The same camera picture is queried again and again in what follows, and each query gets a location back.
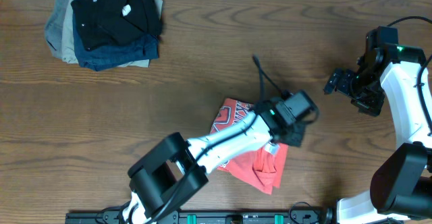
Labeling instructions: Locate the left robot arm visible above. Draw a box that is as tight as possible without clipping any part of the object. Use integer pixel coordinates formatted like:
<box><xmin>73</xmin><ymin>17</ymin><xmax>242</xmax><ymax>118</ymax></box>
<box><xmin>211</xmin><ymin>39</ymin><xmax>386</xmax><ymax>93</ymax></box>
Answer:
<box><xmin>119</xmin><ymin>90</ymin><xmax>319</xmax><ymax>223</ymax></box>

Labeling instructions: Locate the navy blue folded garment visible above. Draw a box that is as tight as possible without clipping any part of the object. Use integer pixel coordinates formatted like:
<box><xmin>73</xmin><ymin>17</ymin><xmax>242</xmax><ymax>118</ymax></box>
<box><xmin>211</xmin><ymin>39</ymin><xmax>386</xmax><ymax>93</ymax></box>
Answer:
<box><xmin>72</xmin><ymin>0</ymin><xmax>160</xmax><ymax>71</ymax></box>

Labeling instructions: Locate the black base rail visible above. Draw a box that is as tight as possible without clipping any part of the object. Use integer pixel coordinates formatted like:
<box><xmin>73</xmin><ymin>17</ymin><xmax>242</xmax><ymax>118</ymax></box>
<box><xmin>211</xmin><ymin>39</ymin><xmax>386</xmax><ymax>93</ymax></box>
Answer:
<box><xmin>65</xmin><ymin>207</ymin><xmax>336</xmax><ymax>224</ymax></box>

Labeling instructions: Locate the black folded shirt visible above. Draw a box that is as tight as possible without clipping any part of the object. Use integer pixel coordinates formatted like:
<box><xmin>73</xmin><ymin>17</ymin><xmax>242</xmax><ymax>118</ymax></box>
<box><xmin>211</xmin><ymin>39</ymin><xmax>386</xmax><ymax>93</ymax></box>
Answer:
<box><xmin>72</xmin><ymin>0</ymin><xmax>163</xmax><ymax>51</ymax></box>

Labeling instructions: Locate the beige folded garment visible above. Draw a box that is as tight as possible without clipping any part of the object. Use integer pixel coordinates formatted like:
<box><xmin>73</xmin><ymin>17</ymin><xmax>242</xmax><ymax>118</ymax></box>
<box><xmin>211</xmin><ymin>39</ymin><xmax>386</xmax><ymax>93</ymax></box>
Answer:
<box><xmin>61</xmin><ymin>0</ymin><xmax>163</xmax><ymax>67</ymax></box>

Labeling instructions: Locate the red t-shirt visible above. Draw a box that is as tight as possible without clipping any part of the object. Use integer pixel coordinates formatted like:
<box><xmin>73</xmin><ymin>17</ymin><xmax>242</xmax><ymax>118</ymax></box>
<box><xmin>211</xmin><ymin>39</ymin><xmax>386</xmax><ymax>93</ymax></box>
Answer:
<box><xmin>210</xmin><ymin>98</ymin><xmax>288</xmax><ymax>194</ymax></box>

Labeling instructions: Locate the grey folded garment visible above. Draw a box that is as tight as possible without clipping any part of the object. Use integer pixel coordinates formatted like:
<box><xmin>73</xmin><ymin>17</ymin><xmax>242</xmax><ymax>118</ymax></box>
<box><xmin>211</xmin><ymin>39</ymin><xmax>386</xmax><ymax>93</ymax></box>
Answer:
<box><xmin>44</xmin><ymin>0</ymin><xmax>69</xmax><ymax>59</ymax></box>

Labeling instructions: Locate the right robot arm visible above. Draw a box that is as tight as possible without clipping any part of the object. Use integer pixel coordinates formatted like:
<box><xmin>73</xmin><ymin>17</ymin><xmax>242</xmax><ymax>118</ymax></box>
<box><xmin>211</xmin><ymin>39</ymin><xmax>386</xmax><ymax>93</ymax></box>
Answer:
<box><xmin>323</xmin><ymin>26</ymin><xmax>431</xmax><ymax>223</ymax></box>

